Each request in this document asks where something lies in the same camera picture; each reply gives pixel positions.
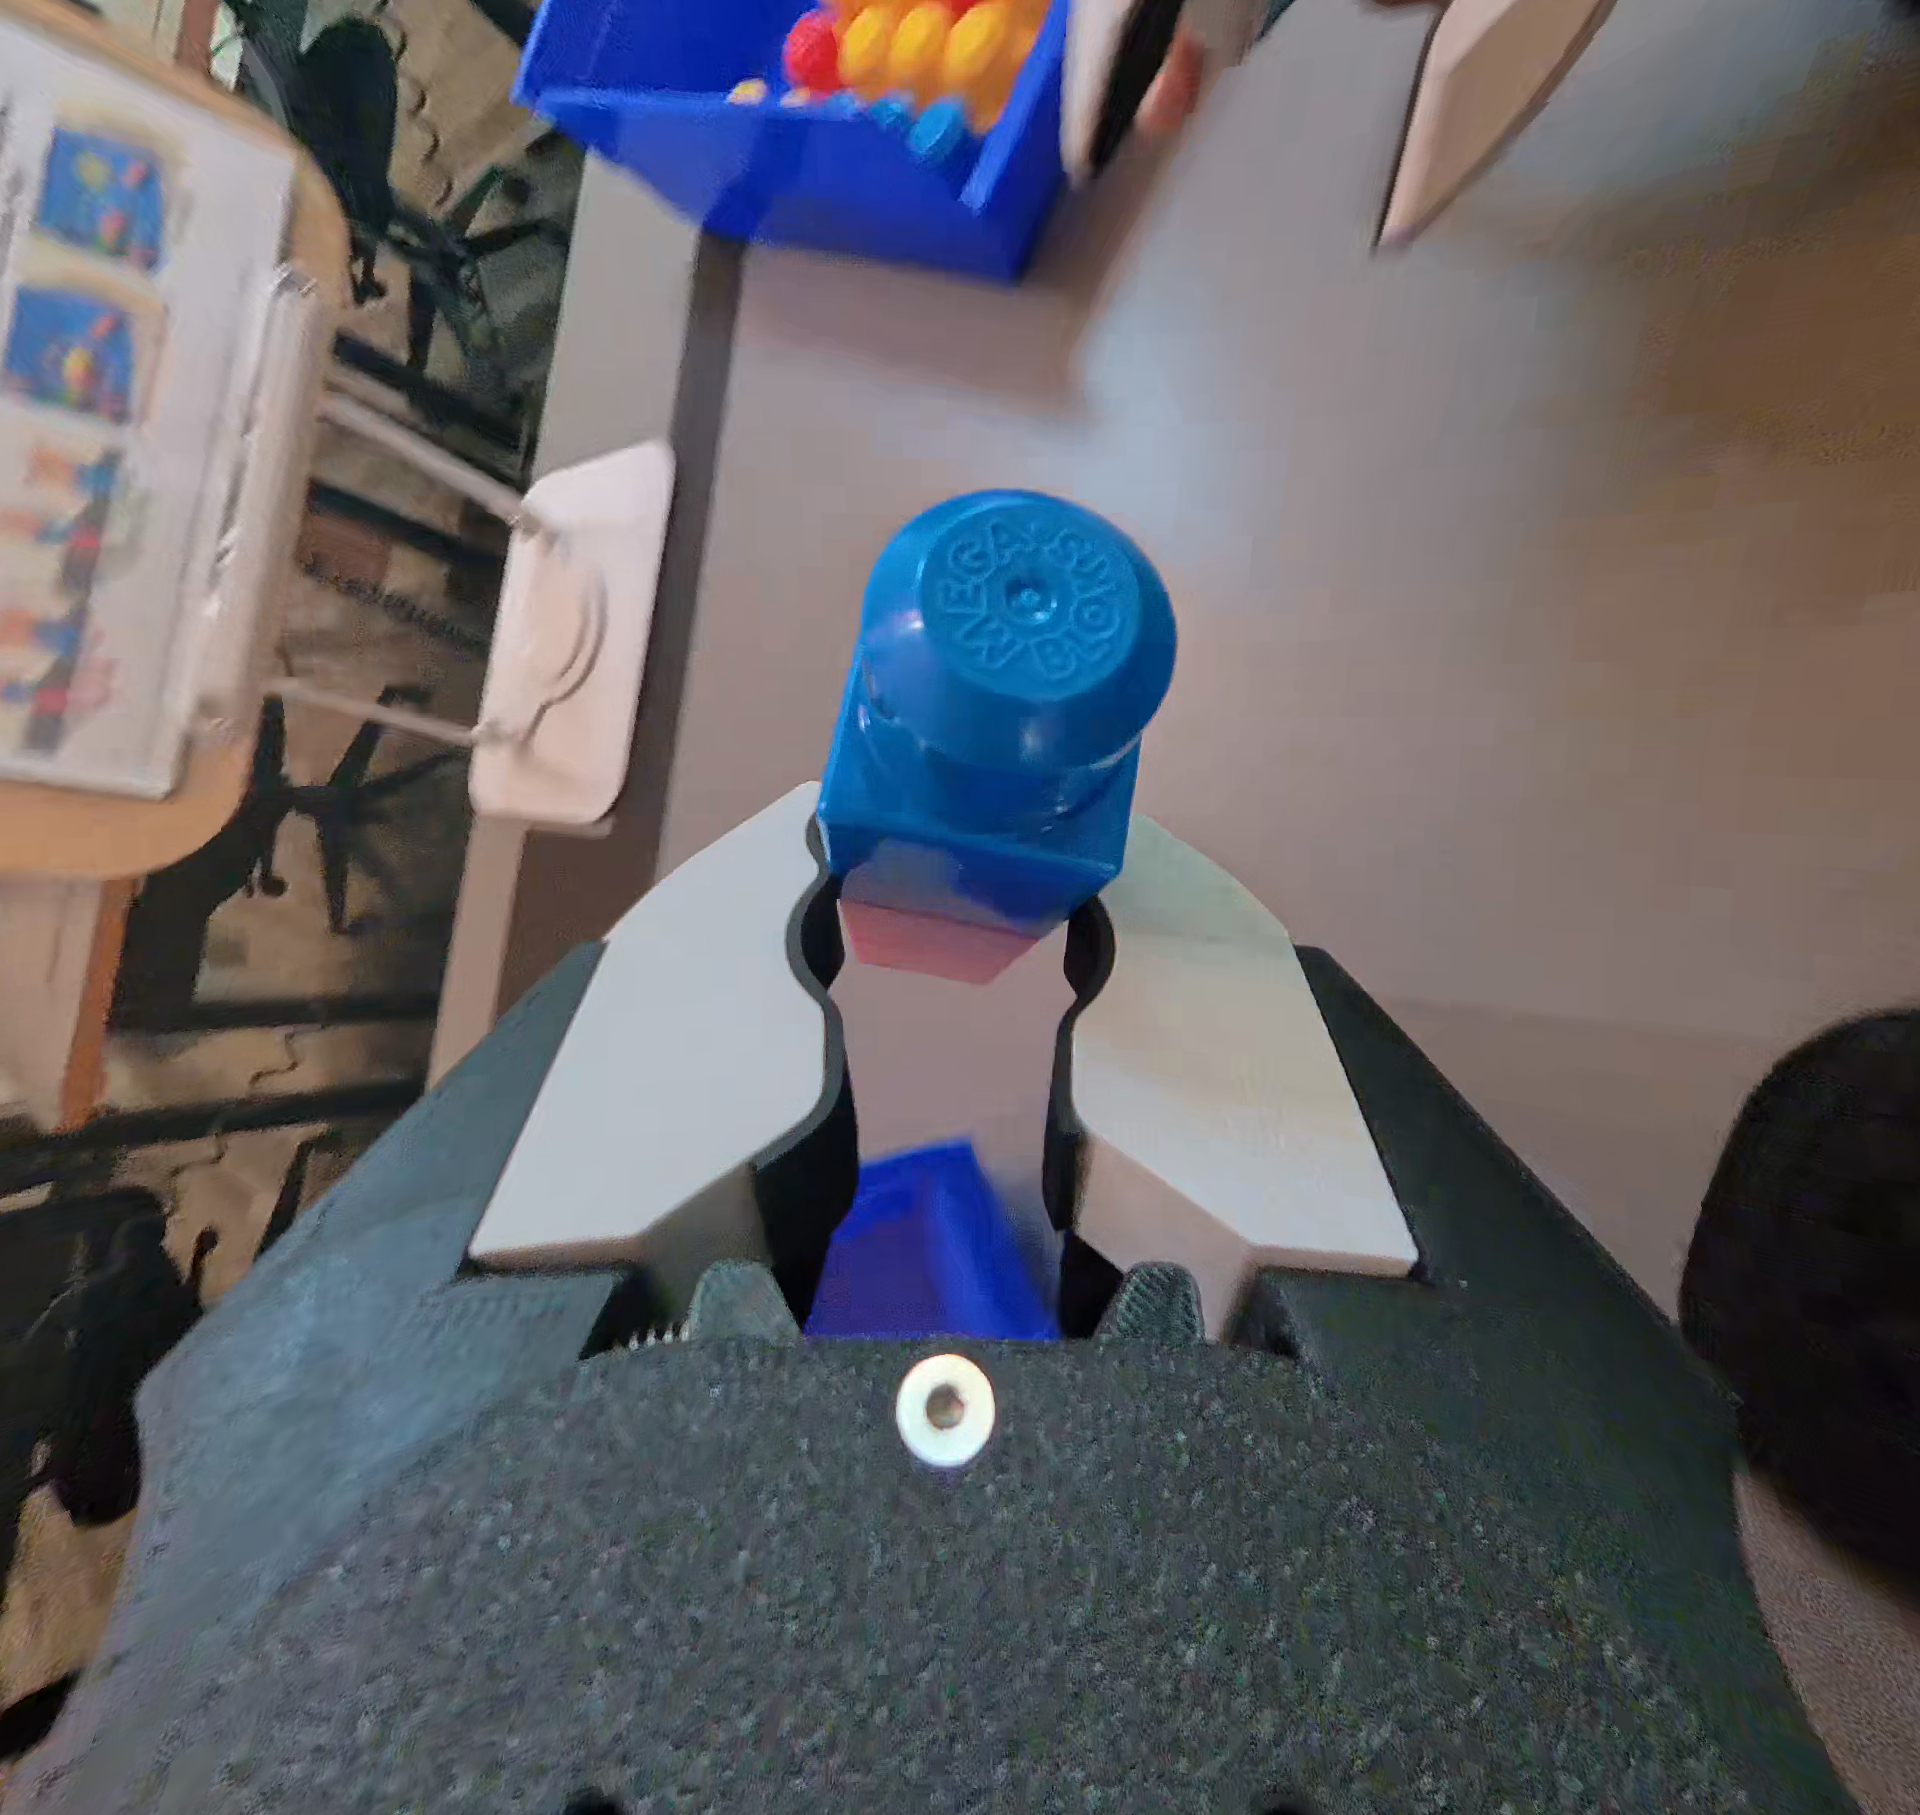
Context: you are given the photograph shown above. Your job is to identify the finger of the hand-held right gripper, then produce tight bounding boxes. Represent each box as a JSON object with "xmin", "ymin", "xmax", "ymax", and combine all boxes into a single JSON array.
[
  {"xmin": 1057, "ymin": 0, "xmax": 1275, "ymax": 185},
  {"xmin": 1370, "ymin": 0, "xmax": 1697, "ymax": 255}
]

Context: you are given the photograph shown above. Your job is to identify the black office chair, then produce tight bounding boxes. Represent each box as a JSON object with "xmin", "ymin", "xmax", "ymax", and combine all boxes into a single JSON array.
[
  {"xmin": 286, "ymin": 16, "xmax": 573, "ymax": 393},
  {"xmin": 120, "ymin": 697, "xmax": 467, "ymax": 1038}
]

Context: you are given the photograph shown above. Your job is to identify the instruction sheet on wooden board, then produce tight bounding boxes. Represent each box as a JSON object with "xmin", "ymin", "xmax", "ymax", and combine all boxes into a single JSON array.
[{"xmin": 0, "ymin": 0, "xmax": 355, "ymax": 879}]

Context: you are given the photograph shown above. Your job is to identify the red mega block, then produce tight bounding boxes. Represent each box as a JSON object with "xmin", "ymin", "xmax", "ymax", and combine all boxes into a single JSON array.
[{"xmin": 840, "ymin": 876, "xmax": 1036, "ymax": 988}]

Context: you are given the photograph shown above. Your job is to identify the white desk stand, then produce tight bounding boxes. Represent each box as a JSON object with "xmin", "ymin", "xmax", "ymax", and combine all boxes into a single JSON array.
[{"xmin": 222, "ymin": 264, "xmax": 677, "ymax": 834}]

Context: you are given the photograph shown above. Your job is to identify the blue mega block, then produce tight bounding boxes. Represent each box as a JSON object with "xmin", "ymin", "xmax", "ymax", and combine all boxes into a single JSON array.
[{"xmin": 816, "ymin": 490, "xmax": 1178, "ymax": 939}]

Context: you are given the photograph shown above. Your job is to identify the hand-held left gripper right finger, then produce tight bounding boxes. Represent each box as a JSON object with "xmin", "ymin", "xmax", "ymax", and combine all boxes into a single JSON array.
[{"xmin": 1042, "ymin": 813, "xmax": 1419, "ymax": 1311}]

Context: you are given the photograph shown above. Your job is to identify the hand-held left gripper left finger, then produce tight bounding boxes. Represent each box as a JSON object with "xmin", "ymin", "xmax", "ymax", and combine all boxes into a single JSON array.
[{"xmin": 467, "ymin": 781, "xmax": 865, "ymax": 1311}]

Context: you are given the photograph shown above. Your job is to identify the pile of building bricks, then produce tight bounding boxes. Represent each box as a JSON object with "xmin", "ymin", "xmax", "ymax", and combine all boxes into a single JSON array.
[{"xmin": 726, "ymin": 0, "xmax": 1078, "ymax": 167}]

